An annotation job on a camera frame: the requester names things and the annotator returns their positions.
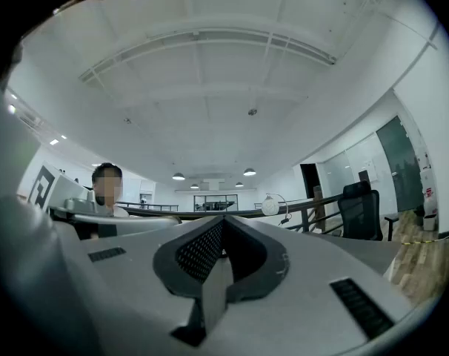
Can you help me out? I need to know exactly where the yellow black striped cable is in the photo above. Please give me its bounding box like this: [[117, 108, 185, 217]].
[[399, 228, 449, 247]]

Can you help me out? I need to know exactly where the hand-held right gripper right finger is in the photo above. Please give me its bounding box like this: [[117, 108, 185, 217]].
[[204, 215, 414, 356]]

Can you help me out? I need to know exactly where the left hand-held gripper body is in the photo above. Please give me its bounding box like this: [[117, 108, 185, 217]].
[[27, 160, 99, 215]]

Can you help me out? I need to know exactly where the white bin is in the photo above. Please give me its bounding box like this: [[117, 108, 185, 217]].
[[421, 185, 439, 231]]

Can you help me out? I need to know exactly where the dark doorway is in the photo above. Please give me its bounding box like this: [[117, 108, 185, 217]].
[[299, 162, 319, 200]]

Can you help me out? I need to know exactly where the green glass door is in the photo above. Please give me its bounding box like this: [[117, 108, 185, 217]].
[[375, 115, 425, 214]]

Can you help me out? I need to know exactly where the white ceiling cable tray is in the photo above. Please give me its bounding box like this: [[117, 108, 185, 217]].
[[79, 27, 337, 85]]

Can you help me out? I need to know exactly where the black office chair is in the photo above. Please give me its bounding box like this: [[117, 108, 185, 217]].
[[331, 179, 400, 243]]

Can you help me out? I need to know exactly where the white round desk lamp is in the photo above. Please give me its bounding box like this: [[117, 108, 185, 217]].
[[261, 192, 293, 226]]

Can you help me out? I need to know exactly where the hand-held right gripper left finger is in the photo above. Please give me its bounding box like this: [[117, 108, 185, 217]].
[[50, 215, 226, 356]]

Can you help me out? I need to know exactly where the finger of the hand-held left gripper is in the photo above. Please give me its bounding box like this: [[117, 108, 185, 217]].
[[49, 205, 183, 241]]

